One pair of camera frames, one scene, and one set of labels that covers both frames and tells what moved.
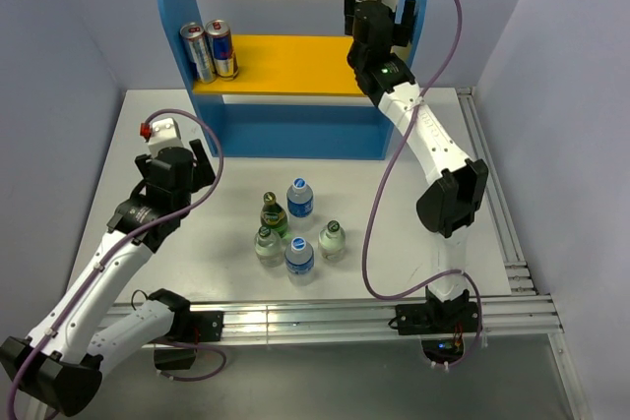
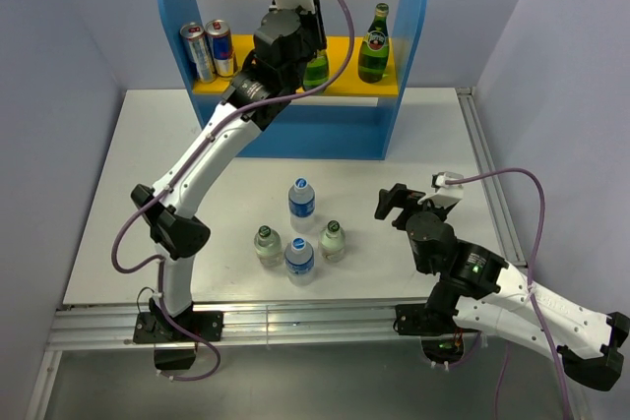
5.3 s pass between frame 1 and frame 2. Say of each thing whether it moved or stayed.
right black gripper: moved
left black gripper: moved
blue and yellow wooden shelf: stayed
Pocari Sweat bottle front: stayed
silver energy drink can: stayed
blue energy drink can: stayed
